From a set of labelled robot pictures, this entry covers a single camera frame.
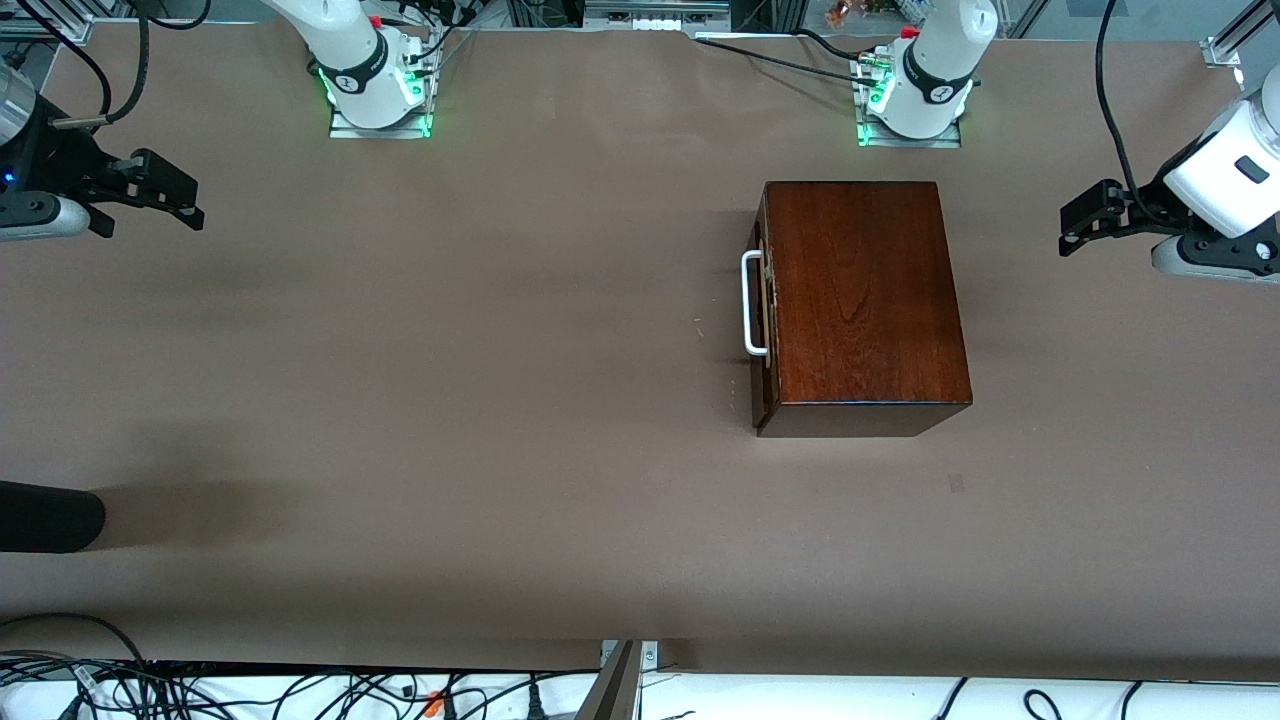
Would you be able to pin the dark brown wooden cabinet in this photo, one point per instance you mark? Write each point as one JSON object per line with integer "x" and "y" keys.
{"x": 860, "y": 290}

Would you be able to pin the aluminium frame profile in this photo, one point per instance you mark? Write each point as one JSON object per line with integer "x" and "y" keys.
{"x": 45, "y": 20}
{"x": 1235, "y": 40}

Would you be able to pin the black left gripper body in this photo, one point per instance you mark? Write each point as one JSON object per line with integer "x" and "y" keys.
{"x": 1143, "y": 208}

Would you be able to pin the silver bracket plate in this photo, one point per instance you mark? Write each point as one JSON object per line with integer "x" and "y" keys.
{"x": 650, "y": 655}

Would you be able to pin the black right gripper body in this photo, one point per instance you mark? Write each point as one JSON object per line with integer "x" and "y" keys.
{"x": 52, "y": 160}

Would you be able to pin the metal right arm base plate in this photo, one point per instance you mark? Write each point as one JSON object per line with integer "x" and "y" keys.
{"x": 380, "y": 132}

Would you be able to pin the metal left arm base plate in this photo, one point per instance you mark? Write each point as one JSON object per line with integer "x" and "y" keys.
{"x": 905, "y": 143}

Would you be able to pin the black cylinder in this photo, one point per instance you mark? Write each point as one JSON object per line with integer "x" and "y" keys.
{"x": 50, "y": 516}

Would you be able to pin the orange plug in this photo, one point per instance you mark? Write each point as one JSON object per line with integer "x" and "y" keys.
{"x": 434, "y": 704}

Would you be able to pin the grey metal strut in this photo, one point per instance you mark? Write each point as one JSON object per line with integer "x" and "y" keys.
{"x": 610, "y": 695}

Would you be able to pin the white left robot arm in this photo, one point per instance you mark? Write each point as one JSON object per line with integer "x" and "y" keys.
{"x": 940, "y": 60}

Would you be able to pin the grey power strip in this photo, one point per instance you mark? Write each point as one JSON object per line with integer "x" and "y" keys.
{"x": 655, "y": 15}

